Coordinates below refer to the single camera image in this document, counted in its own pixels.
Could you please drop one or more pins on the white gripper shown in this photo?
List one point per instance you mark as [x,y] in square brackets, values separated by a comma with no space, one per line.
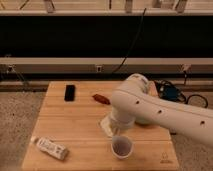
[120,121]

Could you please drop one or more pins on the white sponge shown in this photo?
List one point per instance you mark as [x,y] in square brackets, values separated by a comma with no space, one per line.
[107,126]

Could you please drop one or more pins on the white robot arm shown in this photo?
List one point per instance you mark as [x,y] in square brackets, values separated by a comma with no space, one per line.
[130,100]

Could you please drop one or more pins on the green bowl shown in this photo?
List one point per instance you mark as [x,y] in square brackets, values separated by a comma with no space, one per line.
[144,122]

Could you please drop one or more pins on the white plastic bottle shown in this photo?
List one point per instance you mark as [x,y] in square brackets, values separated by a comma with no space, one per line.
[47,146]

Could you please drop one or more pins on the black rectangular phone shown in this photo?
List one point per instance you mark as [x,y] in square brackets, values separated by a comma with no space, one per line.
[69,93]

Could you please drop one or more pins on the white wall outlet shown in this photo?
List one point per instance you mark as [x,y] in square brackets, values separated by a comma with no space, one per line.
[99,68]

